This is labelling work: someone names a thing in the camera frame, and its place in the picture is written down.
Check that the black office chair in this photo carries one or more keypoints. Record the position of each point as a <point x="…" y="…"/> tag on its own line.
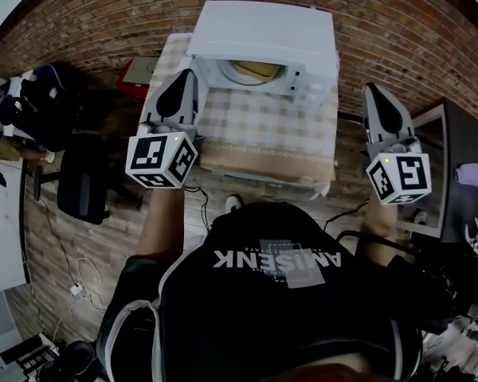
<point x="81" y="185"/>

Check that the white microwave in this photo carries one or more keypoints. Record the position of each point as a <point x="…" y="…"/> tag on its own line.
<point x="263" y="30"/>

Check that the red box with grey lid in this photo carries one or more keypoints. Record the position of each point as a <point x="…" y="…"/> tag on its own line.
<point x="137" y="72"/>

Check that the white desk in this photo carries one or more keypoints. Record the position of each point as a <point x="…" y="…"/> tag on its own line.
<point x="0" y="229"/>

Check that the checked beige tablecloth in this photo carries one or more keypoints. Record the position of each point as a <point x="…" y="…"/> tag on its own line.
<point x="263" y="125"/>

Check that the person's white shoe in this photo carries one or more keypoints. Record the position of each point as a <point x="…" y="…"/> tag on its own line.
<point x="233" y="204"/>

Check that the person's black printed shirt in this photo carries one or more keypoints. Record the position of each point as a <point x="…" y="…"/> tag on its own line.
<point x="263" y="316"/>

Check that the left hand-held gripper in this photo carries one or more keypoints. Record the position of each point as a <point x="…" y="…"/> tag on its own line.
<point x="155" y="157"/>

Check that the dark grey side table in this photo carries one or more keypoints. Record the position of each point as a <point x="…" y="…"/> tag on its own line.
<point x="462" y="141"/>

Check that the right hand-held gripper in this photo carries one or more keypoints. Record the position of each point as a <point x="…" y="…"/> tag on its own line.
<point x="406" y="173"/>

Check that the person's right forearm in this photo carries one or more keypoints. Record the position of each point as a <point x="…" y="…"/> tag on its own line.
<point x="380" y="223"/>

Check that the white power adapter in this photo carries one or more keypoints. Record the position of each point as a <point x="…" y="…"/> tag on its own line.
<point x="76" y="290"/>

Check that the black round headphones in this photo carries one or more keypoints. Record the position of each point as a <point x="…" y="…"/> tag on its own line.
<point x="77" y="358"/>

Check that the small grey table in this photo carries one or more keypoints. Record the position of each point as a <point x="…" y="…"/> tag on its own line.
<point x="271" y="184"/>

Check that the person's left forearm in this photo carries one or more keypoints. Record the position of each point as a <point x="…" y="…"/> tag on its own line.
<point x="159" y="221"/>

